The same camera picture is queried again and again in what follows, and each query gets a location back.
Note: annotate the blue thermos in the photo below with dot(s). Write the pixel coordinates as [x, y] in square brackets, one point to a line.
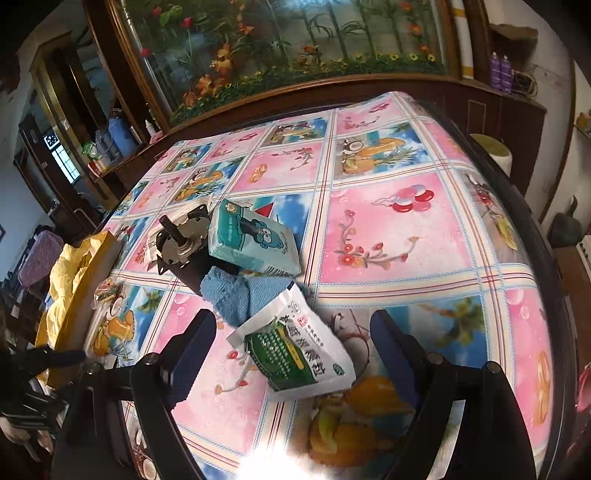
[121, 136]

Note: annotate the yellow cardboard box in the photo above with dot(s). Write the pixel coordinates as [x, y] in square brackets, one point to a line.
[105, 258]

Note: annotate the black metal machine part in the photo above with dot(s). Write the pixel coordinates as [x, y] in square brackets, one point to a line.
[182, 240]

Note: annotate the painted glass cabinet panel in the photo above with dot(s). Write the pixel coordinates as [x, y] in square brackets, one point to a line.
[277, 46]

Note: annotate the purple bottle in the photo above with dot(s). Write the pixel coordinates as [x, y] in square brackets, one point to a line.
[508, 76]
[496, 71]

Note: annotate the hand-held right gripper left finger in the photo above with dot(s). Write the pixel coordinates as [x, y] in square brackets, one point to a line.
[194, 350]

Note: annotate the purple cushioned chair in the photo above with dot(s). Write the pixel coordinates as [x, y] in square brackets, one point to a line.
[41, 256]

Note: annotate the small white bottle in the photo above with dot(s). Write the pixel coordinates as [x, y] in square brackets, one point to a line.
[150, 128]

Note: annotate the white yellow striped cloth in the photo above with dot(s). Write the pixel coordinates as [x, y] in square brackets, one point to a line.
[463, 37]

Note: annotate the green white medicine packet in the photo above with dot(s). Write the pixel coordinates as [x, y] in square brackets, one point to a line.
[295, 355]

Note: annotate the blue towel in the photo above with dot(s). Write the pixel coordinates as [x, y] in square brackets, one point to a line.
[235, 295]

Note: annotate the barred window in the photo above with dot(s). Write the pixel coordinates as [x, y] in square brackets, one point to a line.
[62, 159]

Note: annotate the printed tablecloth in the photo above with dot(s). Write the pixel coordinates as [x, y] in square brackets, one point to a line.
[392, 230]

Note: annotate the teal tissue pack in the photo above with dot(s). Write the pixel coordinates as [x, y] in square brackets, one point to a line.
[254, 240]

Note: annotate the dark rounded object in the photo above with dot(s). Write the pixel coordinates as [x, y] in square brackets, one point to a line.
[564, 228]

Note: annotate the clear plastic bottle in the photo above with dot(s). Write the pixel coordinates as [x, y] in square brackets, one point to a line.
[104, 145]

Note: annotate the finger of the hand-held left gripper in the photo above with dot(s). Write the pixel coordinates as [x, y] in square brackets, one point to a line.
[51, 359]

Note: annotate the green white bag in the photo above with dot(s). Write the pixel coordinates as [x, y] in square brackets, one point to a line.
[90, 151]

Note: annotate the green white round stool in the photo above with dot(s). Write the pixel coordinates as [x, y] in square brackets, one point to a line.
[494, 154]

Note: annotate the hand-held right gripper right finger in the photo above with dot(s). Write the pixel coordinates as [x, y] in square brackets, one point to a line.
[392, 355]

